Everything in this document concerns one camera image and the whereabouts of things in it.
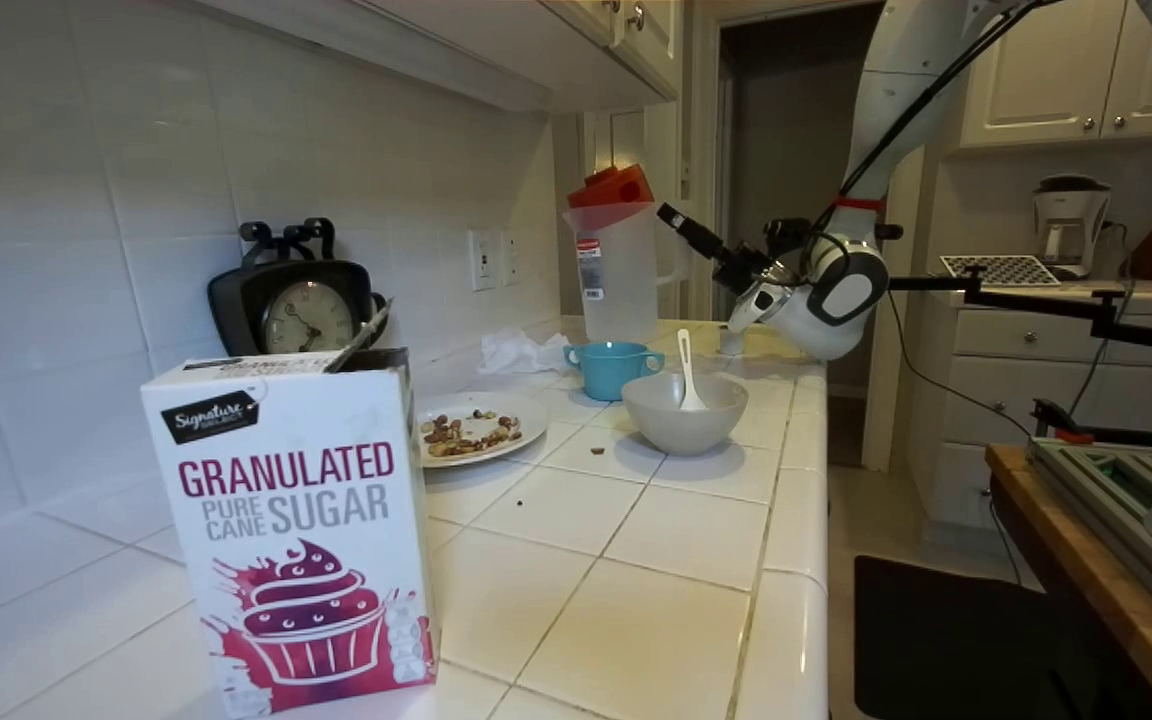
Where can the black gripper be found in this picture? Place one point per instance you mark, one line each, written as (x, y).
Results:
(743, 275)

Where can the clear jug with red lid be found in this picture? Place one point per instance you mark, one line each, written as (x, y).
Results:
(617, 265)

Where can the white plastic spoon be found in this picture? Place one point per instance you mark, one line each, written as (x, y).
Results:
(684, 366)

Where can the teal ceramic cup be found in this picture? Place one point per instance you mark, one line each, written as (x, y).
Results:
(611, 374)

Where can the beige ceramic bowl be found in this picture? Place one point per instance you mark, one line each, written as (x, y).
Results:
(683, 420)

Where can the clear plastic wrap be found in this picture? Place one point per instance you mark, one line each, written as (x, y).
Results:
(522, 352)

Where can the silver cabinet knob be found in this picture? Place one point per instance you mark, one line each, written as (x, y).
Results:
(634, 18)

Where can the white plate with crumbs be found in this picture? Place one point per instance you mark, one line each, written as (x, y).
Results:
(478, 432)

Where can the white upper cabinet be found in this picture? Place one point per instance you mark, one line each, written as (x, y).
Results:
(470, 42)
(1069, 82)

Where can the white cabinet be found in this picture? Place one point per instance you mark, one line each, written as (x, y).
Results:
(988, 387)
(1069, 82)
(470, 42)

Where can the white lower cabinet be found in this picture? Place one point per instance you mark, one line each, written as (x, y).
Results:
(988, 387)

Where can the white coffee maker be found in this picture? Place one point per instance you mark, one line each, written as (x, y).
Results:
(1074, 225)

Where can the black alarm clock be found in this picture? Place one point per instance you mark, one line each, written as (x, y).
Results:
(301, 307)

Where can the grey electronic device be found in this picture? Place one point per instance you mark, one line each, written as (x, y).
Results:
(1108, 493)

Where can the black floor mat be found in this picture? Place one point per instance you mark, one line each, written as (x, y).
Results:
(978, 642)

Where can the wooden table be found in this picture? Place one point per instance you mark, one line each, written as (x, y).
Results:
(1069, 563)

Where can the granulated sugar box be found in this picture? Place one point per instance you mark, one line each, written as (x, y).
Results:
(290, 533)

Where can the white door frame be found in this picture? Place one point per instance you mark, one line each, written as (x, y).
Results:
(700, 162)

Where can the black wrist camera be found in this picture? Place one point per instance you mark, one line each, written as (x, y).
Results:
(790, 243)

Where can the black stereo camera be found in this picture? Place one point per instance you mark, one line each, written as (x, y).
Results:
(891, 234)

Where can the white wall outlet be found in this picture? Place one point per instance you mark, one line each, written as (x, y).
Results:
(481, 261)

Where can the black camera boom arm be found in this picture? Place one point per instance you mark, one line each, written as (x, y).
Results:
(1043, 301)

